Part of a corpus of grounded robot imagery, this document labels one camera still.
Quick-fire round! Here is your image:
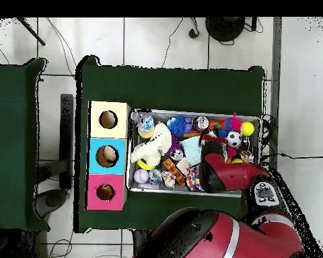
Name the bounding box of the mint green waffle cloth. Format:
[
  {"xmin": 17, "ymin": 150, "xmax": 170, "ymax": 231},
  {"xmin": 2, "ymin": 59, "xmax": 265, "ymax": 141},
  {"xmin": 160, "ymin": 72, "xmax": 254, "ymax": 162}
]
[{"xmin": 180, "ymin": 135, "xmax": 203, "ymax": 167}]

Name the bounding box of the white cloth with colourful dots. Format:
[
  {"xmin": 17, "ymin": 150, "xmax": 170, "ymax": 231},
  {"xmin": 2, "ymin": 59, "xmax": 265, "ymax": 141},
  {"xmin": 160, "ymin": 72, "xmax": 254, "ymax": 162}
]
[{"xmin": 184, "ymin": 165, "xmax": 205, "ymax": 192}]

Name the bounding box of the cream waffle cloth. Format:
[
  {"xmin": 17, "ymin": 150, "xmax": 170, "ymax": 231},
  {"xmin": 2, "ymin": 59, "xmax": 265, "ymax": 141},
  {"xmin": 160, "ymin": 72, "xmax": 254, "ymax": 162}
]
[{"xmin": 130, "ymin": 122, "xmax": 173, "ymax": 167}]

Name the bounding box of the wooden box with three holes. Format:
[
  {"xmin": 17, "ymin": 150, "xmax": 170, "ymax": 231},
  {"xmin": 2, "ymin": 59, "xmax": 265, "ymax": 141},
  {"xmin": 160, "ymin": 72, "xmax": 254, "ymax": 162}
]
[{"xmin": 84, "ymin": 100, "xmax": 132, "ymax": 212}]

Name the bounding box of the small soccer ball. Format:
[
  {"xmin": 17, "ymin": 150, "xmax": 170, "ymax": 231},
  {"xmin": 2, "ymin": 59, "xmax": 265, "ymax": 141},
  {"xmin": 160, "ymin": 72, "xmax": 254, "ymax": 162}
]
[{"xmin": 225, "ymin": 130, "xmax": 243, "ymax": 148}]

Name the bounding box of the yellow smooth ball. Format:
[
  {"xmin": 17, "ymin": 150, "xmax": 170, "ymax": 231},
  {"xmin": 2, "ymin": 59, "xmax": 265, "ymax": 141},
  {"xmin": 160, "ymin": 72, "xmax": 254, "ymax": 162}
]
[{"xmin": 241, "ymin": 121, "xmax": 256, "ymax": 136}]

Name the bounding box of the blue spiky rubber ball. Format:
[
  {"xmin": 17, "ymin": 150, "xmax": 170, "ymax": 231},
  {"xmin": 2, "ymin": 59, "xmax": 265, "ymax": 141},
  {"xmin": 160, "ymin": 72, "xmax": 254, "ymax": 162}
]
[{"xmin": 166, "ymin": 116, "xmax": 188, "ymax": 137}]

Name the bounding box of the crushed clear plastic bottle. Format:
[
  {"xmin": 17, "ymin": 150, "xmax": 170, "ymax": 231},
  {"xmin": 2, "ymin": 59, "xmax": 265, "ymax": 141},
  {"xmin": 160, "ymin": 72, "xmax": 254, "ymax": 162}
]
[{"xmin": 131, "ymin": 112, "xmax": 155, "ymax": 132}]

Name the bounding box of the yellow toy banana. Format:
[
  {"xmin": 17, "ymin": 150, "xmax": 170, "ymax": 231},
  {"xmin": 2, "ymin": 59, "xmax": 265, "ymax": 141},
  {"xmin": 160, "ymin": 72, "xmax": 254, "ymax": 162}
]
[{"xmin": 136, "ymin": 158, "xmax": 156, "ymax": 171}]

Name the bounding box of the white baseball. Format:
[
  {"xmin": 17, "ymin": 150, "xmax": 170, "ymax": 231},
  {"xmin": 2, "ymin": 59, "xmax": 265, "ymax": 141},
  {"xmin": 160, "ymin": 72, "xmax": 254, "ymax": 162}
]
[{"xmin": 133, "ymin": 168, "xmax": 150, "ymax": 184}]

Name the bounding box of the black round stand base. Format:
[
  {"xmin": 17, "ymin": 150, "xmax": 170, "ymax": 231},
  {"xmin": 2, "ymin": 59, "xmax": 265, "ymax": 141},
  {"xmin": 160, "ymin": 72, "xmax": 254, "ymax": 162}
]
[{"xmin": 205, "ymin": 17, "xmax": 246, "ymax": 43}]

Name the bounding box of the black upright stand bar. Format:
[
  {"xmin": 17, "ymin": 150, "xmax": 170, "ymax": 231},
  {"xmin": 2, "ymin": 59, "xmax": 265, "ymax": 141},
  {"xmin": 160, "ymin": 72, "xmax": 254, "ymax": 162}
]
[{"xmin": 59, "ymin": 93, "xmax": 74, "ymax": 189}]

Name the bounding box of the grey round stand foot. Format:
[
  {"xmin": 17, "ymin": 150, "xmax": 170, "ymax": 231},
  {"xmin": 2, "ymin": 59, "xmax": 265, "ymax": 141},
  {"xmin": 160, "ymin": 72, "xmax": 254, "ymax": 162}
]
[{"xmin": 36, "ymin": 189, "xmax": 69, "ymax": 218}]

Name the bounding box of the black slanted rod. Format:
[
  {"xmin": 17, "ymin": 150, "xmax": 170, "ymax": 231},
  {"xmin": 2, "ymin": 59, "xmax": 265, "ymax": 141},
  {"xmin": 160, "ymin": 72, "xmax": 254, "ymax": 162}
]
[{"xmin": 17, "ymin": 17, "xmax": 46, "ymax": 46}]

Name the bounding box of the silver wire mesh bin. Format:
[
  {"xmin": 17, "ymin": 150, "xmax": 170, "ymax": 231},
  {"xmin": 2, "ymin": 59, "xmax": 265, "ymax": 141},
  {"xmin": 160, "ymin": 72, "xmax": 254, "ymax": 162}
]
[{"xmin": 125, "ymin": 108, "xmax": 262, "ymax": 200}]

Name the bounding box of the black cable with plug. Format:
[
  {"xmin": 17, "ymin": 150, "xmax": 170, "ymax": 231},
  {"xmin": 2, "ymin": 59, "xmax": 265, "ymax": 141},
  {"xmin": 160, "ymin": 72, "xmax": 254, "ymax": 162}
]
[{"xmin": 260, "ymin": 152, "xmax": 323, "ymax": 160}]

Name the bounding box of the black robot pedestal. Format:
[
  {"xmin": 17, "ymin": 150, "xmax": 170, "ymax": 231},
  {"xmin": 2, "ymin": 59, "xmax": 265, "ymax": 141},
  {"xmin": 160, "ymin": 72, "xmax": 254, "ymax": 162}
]
[{"xmin": 131, "ymin": 229, "xmax": 155, "ymax": 255}]

